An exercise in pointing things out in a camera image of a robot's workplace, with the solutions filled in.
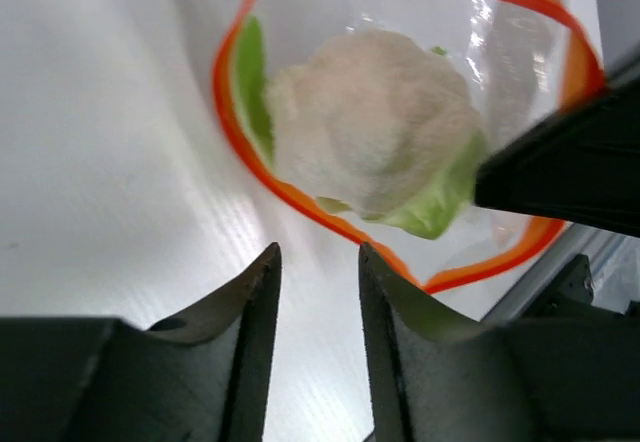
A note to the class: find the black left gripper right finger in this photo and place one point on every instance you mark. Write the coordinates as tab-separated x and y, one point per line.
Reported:
568	374

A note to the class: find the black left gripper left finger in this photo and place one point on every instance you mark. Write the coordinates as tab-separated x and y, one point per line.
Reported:
201	374

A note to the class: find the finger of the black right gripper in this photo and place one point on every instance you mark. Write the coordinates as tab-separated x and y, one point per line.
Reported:
580	166

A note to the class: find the clear zip bag orange zipper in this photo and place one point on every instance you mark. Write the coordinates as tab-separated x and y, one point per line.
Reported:
521	60

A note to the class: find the white cauliflower with green leaves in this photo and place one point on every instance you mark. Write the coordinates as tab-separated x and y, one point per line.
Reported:
370	124

